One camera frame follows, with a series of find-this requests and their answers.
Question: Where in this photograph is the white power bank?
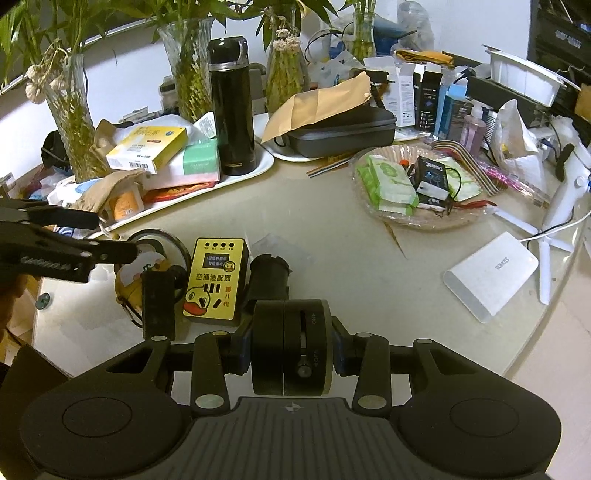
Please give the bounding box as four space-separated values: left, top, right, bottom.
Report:
443 232 539 324

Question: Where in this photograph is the black thermos bottle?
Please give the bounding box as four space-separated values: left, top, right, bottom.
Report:
207 36 256 176

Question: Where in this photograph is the white phone gimbal tripod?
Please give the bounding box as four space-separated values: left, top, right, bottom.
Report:
492 142 590 305

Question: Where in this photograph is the white plastic bag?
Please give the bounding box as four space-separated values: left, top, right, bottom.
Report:
491 99 547 191

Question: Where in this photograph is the green wet wipes pack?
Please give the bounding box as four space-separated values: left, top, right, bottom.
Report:
356 154 419 216

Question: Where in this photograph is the pink bottle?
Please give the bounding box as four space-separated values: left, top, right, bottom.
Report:
460 101 487 157

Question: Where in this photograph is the glass vase with plants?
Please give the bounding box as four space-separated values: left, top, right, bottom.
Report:
144 1 219 122
0 0 122 184
249 1 310 115

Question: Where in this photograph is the white serving tray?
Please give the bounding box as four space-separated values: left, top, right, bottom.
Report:
87 142 276 239

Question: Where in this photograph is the red envelope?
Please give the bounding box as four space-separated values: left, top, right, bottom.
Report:
142 182 215 204

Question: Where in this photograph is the brown paper envelope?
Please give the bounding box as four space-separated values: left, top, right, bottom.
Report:
262 71 370 143

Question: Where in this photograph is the left glass vase with plants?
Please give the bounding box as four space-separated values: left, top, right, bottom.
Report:
0 0 122 184

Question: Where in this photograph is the middle glass vase with plants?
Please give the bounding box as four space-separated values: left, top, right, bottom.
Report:
144 1 219 122

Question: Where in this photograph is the beige drawstring pouch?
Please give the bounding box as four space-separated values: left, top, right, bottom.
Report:
71 169 143 214

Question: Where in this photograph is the yellow duck adapter box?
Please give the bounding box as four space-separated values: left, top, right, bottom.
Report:
182 237 249 326

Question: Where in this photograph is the glass snack plate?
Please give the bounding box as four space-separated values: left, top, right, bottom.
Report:
349 145 496 231

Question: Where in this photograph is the white plastic bowl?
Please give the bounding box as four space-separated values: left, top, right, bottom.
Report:
485 46 581 107

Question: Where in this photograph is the black cylindrical lens piece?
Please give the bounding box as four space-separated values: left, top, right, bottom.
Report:
246 254 291 308

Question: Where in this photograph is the white product box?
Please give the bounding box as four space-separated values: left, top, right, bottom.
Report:
363 56 416 128

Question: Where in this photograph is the orange snack packet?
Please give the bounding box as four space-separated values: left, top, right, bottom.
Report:
108 184 144 222

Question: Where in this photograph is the yellow white medicine box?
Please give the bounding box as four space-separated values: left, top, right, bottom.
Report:
106 126 188 174

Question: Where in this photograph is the green tissue pack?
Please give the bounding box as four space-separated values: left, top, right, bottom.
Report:
182 140 221 183

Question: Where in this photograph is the black zip case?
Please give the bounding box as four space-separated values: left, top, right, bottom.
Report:
283 105 397 158

